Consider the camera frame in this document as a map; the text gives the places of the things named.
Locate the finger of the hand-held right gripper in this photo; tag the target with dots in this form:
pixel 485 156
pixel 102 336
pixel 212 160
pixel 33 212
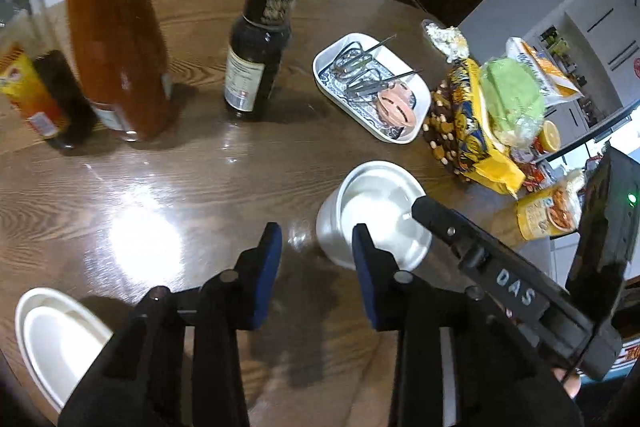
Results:
pixel 505 279

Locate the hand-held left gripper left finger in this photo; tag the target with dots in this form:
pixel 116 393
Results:
pixel 267 267

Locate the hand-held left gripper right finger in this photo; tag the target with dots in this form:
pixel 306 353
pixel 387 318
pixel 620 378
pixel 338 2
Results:
pixel 370 277

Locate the white round cup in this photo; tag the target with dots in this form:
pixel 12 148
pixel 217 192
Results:
pixel 372 207

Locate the large white bowl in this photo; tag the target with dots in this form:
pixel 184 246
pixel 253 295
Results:
pixel 25 322

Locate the person's right hand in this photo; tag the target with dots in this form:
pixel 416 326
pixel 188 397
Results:
pixel 569 384

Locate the yellow noodle packet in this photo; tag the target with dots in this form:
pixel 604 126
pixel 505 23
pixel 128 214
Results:
pixel 545 212

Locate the orange slice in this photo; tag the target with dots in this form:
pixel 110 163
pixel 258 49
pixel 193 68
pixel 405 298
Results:
pixel 550 136

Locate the green snack packet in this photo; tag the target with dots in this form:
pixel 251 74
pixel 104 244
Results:
pixel 515 99

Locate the yellow patterned snack packet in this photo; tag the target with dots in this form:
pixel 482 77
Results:
pixel 465 127

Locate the white and orange packet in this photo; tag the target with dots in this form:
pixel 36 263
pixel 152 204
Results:
pixel 545 67

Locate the pink round plastic piece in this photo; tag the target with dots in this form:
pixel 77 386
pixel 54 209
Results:
pixel 397 104

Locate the white cabinet shelf with jars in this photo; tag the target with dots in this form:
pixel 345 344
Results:
pixel 565 57

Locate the metal tweezers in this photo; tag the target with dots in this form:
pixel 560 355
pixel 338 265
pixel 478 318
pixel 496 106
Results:
pixel 385 82

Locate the patterned rectangular dish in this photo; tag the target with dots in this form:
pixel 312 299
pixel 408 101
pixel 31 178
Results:
pixel 330 72

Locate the metal tongs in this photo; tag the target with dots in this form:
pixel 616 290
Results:
pixel 352 59

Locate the dark soy sauce bottle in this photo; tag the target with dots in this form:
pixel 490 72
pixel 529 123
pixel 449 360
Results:
pixel 260 47

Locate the white crumpled wrapper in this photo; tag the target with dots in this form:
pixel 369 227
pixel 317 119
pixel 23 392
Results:
pixel 447 39

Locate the red sauce bottle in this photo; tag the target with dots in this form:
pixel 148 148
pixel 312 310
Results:
pixel 117 42

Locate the yellow-capped vinegar bottle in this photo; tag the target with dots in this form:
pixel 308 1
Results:
pixel 37 92

